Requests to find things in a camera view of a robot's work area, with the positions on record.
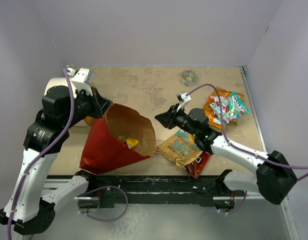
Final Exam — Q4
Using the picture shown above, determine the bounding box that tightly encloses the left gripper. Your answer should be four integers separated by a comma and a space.
61, 85, 112, 129

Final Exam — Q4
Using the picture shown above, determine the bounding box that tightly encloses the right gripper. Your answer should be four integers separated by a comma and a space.
155, 103, 198, 137

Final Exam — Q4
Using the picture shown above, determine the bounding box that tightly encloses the gold teal chips bag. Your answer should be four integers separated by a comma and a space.
157, 129, 202, 168

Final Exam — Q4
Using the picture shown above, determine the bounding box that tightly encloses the red paper bag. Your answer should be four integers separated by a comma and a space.
79, 103, 156, 175

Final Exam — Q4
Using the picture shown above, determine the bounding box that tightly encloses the orange kettle chips bag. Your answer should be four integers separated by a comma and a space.
203, 87, 245, 129

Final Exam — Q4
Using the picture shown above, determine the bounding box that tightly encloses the dark red snack pack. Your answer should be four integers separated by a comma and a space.
185, 152, 212, 179

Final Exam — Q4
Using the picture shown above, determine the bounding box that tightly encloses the teal snack pack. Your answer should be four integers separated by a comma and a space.
209, 92, 250, 125

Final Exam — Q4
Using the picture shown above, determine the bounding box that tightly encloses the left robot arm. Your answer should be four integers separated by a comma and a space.
0, 85, 113, 240

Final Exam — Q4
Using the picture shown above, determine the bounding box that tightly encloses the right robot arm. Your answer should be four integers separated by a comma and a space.
155, 105, 298, 205

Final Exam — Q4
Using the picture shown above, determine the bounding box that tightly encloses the clear tape roll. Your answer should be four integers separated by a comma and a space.
180, 70, 198, 87

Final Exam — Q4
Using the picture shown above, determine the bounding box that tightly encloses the white cylinder with orange end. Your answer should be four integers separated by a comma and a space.
44, 77, 92, 128

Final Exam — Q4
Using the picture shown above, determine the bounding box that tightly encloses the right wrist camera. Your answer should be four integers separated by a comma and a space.
176, 91, 191, 112

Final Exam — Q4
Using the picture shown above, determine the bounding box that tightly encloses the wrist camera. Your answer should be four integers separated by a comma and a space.
66, 67, 94, 96
176, 91, 191, 112

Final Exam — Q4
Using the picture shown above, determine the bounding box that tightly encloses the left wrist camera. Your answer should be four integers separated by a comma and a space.
66, 67, 94, 96

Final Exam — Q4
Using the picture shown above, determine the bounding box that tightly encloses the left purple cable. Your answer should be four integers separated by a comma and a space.
6, 67, 76, 240

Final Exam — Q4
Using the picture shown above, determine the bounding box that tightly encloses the purple cable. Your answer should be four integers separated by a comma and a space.
185, 83, 308, 182
6, 67, 76, 240

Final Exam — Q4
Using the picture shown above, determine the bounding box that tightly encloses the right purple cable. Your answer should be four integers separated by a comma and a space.
185, 83, 308, 182

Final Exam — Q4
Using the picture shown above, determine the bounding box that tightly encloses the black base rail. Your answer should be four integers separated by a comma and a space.
76, 170, 245, 210

